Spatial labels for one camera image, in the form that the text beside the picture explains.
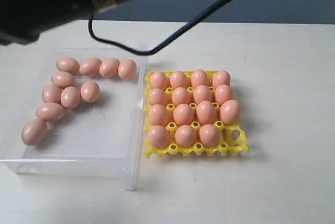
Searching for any brown egg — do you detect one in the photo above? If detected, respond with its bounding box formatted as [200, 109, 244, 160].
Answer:
[191, 69, 210, 88]
[79, 58, 102, 76]
[171, 87, 191, 106]
[193, 84, 212, 104]
[170, 71, 188, 89]
[36, 103, 65, 122]
[212, 71, 230, 88]
[56, 57, 80, 74]
[214, 84, 234, 105]
[148, 88, 169, 106]
[21, 118, 48, 146]
[219, 99, 241, 126]
[51, 71, 75, 89]
[80, 81, 101, 103]
[148, 104, 170, 127]
[42, 84, 62, 104]
[60, 86, 81, 109]
[174, 125, 196, 148]
[196, 100, 216, 125]
[150, 71, 168, 90]
[118, 59, 137, 80]
[147, 125, 170, 149]
[199, 124, 220, 148]
[99, 58, 120, 78]
[173, 104, 194, 126]

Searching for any clear plastic bin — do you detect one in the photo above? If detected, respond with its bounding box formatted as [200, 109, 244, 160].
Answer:
[1, 48, 149, 190]

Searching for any yellow plastic egg tray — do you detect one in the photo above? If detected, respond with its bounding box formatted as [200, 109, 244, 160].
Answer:
[143, 71, 250, 158]

